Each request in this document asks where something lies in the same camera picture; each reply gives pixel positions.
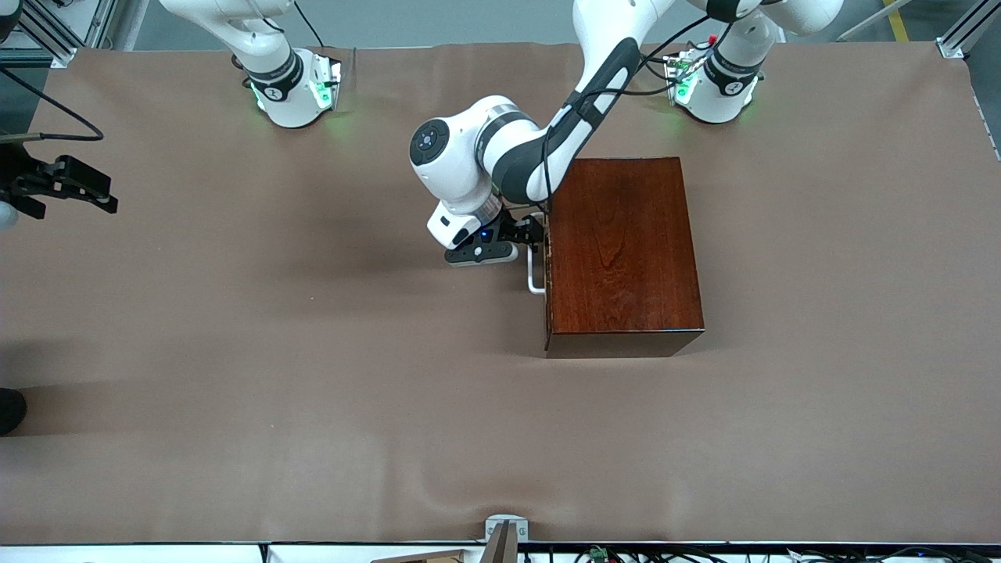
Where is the black right base cable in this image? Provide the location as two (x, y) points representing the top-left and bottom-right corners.
(292, 0), (325, 49)

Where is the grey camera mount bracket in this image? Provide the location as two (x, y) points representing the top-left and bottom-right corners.
(481, 514), (529, 563)

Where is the yellow floor tape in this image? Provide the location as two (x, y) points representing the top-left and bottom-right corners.
(882, 0), (910, 41)

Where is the wooden drawer with white handle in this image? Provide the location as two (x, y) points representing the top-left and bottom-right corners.
(527, 211), (553, 296)

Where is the brown table cloth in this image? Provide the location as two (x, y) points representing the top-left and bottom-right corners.
(0, 41), (1001, 546)

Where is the grey diagonal metal bar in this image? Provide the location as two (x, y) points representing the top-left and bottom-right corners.
(837, 0), (914, 41)

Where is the dark brown wooden cabinet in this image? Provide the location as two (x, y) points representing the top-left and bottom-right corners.
(542, 156), (705, 359)

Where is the black round object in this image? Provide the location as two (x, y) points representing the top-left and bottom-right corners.
(0, 387), (28, 436)

